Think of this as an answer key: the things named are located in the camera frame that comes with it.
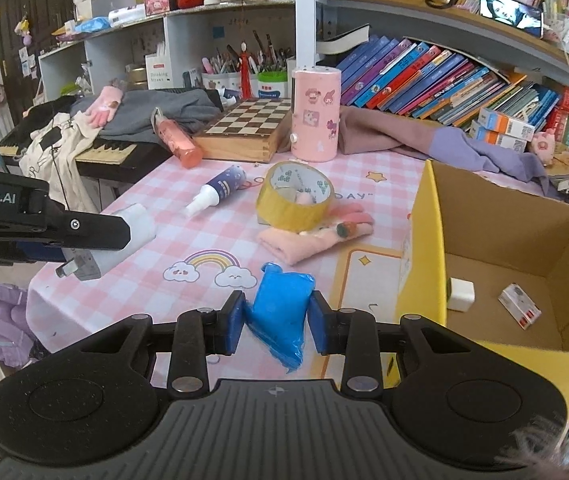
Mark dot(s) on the black piano keyboard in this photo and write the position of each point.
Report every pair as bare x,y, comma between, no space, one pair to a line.
114,152

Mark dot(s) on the large white charger plug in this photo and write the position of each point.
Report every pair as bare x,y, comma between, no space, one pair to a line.
137,225

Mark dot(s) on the orange white carton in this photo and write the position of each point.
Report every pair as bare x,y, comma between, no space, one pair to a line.
494,140
506,124

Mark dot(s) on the phone with lit screen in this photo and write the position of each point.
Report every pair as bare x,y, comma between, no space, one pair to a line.
509,12

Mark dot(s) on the purple cloth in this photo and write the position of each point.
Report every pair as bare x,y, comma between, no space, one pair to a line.
414,135

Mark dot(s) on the pink checked desktop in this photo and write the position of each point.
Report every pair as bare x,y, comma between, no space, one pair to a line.
164,240

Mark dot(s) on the red tassel doll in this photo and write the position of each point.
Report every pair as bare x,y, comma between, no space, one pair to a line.
247,67

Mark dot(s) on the yellow cardboard box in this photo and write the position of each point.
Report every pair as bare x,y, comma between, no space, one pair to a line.
514,230

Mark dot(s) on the blue plastic packet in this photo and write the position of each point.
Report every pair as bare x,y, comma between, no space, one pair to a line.
279,310

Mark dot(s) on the row of colourful books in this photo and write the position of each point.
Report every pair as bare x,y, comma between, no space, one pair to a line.
439,80

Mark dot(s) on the yellow tape roll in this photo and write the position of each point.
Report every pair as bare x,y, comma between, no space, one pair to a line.
274,210

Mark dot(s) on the pink cylinder container with stickers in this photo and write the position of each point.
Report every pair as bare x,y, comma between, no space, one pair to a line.
314,110

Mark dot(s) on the green white pen cup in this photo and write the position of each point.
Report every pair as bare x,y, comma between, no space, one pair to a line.
272,85

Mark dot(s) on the white box with red label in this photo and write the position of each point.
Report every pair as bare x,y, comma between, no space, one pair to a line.
157,75

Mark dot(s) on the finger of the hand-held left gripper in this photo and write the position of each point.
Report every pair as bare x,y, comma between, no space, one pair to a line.
89,232
24,255

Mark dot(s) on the pink storage box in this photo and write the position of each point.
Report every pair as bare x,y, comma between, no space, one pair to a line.
159,2

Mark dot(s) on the white printed garment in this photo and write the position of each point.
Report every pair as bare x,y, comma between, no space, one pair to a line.
44,160

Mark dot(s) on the blue wipes packet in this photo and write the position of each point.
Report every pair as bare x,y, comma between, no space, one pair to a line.
92,25

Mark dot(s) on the pink pig plush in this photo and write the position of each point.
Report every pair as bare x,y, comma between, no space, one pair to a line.
543,147

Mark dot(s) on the orange pink bottle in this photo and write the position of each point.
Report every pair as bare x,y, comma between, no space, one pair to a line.
179,142

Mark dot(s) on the small white charger plug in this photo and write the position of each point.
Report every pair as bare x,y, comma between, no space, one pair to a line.
460,295

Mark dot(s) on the dark blue spray bottle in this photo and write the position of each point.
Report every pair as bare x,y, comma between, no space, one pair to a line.
227,182

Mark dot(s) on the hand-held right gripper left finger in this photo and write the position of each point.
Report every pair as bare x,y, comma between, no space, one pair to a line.
234,322

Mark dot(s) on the small white red carton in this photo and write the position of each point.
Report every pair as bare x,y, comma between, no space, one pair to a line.
519,307

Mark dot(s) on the grey cloth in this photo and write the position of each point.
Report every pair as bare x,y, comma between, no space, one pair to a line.
149,110

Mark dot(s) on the wooden chessboard box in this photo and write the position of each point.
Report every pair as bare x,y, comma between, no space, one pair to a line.
249,120

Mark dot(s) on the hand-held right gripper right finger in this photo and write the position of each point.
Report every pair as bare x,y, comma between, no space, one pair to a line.
320,322

